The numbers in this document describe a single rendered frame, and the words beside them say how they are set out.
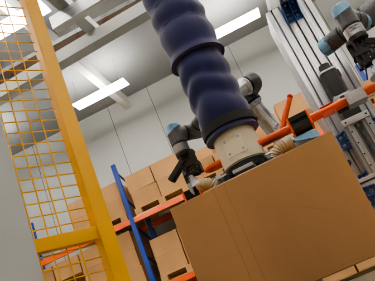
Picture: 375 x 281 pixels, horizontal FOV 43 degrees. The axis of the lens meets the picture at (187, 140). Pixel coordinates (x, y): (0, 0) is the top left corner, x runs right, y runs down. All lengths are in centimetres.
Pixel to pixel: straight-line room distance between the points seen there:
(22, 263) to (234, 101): 113
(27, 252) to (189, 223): 80
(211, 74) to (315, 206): 66
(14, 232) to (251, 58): 1057
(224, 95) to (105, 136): 1004
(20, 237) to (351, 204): 99
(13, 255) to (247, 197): 89
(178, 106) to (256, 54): 218
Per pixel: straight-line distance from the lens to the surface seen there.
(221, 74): 189
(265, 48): 1140
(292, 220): 156
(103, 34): 427
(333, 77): 252
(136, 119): 1159
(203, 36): 197
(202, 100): 185
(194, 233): 164
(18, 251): 94
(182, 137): 220
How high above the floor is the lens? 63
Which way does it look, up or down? 20 degrees up
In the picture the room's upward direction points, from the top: 23 degrees counter-clockwise
